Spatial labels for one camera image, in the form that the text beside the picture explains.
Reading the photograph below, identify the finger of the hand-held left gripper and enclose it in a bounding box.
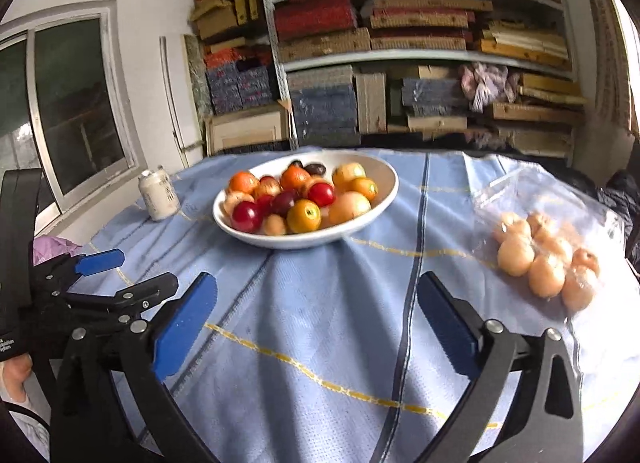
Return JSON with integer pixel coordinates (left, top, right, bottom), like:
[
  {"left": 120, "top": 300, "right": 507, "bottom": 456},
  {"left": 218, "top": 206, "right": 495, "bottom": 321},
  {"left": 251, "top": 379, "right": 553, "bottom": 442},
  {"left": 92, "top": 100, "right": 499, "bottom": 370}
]
[
  {"left": 42, "top": 249, "right": 126, "bottom": 284},
  {"left": 65, "top": 273, "right": 179, "bottom": 316}
]

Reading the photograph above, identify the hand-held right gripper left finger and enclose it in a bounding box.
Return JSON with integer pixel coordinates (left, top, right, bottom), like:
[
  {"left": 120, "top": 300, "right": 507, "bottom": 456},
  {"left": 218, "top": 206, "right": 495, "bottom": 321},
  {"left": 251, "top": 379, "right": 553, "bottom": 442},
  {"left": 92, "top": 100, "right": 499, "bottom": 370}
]
[{"left": 50, "top": 271, "right": 218, "bottom": 463}]

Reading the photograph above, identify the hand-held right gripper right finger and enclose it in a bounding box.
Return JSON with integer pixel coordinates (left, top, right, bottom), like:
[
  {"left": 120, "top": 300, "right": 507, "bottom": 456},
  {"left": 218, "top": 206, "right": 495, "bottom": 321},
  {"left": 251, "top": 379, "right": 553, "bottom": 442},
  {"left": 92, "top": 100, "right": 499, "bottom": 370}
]
[{"left": 417, "top": 271, "right": 586, "bottom": 463}]

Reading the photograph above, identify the large orange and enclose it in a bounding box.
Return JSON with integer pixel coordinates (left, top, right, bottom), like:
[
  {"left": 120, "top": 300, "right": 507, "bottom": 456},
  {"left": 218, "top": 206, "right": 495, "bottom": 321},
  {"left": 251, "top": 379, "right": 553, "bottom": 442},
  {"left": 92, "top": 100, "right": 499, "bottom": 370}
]
[{"left": 228, "top": 171, "right": 260, "bottom": 194}]

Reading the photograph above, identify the white oval plate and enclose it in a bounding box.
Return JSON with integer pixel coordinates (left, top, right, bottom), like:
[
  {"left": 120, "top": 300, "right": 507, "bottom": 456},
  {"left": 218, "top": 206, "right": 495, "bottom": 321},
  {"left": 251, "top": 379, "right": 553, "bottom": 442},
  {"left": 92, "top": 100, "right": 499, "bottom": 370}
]
[{"left": 212, "top": 150, "right": 400, "bottom": 250}]

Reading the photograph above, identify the yellow apple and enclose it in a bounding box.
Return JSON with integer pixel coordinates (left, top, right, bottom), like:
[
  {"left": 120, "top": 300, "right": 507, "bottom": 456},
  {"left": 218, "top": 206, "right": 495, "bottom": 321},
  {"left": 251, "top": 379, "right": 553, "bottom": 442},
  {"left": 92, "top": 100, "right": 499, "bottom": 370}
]
[{"left": 328, "top": 192, "right": 372, "bottom": 224}]

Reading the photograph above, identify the dark red plum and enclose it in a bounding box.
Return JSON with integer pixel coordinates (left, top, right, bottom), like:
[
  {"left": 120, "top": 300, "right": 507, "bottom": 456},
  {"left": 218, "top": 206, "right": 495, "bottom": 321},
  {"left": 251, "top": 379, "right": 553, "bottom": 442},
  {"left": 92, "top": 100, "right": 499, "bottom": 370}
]
[{"left": 271, "top": 191, "right": 297, "bottom": 216}]

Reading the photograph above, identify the person's left forearm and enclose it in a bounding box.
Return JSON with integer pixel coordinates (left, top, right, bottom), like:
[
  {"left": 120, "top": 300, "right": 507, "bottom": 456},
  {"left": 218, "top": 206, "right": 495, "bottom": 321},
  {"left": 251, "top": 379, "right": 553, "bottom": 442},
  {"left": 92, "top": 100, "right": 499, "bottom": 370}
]
[{"left": 0, "top": 395, "right": 52, "bottom": 461}]

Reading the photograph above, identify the person's left hand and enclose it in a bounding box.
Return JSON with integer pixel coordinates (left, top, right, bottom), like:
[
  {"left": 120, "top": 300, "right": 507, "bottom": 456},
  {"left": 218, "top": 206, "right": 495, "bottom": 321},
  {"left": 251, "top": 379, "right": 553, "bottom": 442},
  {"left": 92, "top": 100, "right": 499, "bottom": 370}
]
[{"left": 0, "top": 355, "right": 35, "bottom": 403}]

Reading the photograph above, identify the purple cloth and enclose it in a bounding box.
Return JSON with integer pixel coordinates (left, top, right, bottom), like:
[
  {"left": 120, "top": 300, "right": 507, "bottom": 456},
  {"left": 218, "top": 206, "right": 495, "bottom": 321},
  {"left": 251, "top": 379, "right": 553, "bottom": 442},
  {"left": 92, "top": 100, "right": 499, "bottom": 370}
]
[{"left": 32, "top": 236, "right": 83, "bottom": 266}]

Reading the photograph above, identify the white drink can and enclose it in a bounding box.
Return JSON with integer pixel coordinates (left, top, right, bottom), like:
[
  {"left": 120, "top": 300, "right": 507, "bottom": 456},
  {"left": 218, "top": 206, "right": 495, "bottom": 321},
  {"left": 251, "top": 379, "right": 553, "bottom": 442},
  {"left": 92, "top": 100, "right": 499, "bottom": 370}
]
[{"left": 138, "top": 166, "right": 179, "bottom": 222}]

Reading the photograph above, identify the cluster of pale peaches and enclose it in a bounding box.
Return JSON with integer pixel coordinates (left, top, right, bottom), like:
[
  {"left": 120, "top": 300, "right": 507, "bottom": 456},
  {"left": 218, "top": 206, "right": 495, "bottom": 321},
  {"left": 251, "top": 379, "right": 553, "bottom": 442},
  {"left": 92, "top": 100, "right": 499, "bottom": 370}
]
[{"left": 492, "top": 210, "right": 601, "bottom": 313}]

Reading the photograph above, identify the clear plastic clamshell box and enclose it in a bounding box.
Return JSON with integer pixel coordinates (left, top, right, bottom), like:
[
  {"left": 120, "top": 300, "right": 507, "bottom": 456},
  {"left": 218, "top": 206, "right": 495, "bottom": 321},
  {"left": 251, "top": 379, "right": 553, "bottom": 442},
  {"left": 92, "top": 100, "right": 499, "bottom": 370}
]
[{"left": 470, "top": 153, "right": 626, "bottom": 316}]

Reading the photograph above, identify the white framed window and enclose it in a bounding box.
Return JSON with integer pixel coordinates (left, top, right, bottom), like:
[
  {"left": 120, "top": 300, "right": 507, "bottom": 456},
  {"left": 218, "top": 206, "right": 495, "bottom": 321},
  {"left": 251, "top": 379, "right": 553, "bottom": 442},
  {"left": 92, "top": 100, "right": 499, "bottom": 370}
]
[{"left": 0, "top": 0, "right": 141, "bottom": 216}]

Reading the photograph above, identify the small tangerine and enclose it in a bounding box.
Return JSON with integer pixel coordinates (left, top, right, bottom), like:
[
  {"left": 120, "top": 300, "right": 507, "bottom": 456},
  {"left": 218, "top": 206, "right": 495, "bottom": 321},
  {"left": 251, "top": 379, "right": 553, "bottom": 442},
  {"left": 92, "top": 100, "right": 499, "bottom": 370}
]
[{"left": 280, "top": 165, "right": 312, "bottom": 191}]

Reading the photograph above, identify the white plastic pipe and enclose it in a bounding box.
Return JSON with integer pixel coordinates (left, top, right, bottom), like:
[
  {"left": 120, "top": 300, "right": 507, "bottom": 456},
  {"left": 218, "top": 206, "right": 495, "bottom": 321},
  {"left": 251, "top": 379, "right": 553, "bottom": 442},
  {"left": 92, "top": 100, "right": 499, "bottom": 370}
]
[{"left": 159, "top": 35, "right": 191, "bottom": 168}]

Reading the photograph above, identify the open cardboard box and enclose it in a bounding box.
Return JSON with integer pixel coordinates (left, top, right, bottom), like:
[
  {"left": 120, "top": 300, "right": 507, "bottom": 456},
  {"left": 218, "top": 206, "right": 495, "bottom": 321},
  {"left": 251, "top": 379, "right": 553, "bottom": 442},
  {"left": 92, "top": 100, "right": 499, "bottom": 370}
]
[{"left": 204, "top": 100, "right": 293, "bottom": 156}]

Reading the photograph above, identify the green mottled board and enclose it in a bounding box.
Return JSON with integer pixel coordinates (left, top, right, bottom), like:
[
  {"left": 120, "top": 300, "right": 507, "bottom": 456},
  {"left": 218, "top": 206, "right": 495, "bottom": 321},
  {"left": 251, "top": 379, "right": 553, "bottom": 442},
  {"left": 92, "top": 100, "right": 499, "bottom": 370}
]
[{"left": 184, "top": 35, "right": 213, "bottom": 118}]

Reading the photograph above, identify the dark cloth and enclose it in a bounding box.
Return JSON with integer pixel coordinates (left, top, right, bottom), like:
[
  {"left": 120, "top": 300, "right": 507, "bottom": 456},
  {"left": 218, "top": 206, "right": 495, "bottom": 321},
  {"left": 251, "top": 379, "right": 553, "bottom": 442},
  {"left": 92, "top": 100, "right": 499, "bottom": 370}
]
[{"left": 600, "top": 170, "right": 640, "bottom": 274}]

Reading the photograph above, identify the pink cloth bundle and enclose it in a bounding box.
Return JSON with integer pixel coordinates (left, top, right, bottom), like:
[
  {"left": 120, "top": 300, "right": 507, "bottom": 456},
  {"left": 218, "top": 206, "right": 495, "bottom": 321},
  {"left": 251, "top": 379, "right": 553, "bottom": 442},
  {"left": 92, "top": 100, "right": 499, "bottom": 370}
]
[{"left": 459, "top": 63, "right": 521, "bottom": 114}]

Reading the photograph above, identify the shelf of stacked boxes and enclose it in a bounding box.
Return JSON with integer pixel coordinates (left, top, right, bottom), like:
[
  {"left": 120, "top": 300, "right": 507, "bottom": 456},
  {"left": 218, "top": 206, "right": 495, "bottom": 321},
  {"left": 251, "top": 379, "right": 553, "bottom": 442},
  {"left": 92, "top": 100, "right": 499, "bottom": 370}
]
[{"left": 190, "top": 0, "right": 588, "bottom": 158}]

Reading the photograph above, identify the white metal shelf rack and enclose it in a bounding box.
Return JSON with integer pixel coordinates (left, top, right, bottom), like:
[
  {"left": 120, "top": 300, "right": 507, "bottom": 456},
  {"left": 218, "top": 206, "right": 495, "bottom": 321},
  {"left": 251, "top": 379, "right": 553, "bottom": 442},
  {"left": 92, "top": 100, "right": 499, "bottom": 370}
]
[{"left": 255, "top": 0, "right": 581, "bottom": 164}]

